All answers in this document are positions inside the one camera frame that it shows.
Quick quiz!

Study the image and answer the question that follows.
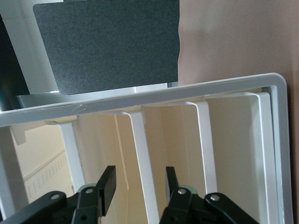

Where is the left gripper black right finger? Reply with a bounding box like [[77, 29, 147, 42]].
[[161, 166, 257, 224]]

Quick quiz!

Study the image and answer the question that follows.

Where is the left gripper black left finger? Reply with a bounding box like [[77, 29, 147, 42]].
[[0, 165, 117, 224]]

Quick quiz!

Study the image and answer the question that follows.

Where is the white drawer cabinet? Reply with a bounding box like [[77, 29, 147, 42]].
[[0, 72, 294, 224]]

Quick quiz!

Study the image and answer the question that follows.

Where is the silver metal bar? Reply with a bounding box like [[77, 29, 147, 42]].
[[16, 81, 179, 108]]

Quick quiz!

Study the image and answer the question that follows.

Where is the dark grey felt mat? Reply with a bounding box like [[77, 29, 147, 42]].
[[32, 0, 181, 96]]

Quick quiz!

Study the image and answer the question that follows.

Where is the white beam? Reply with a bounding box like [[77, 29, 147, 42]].
[[0, 0, 64, 95]]

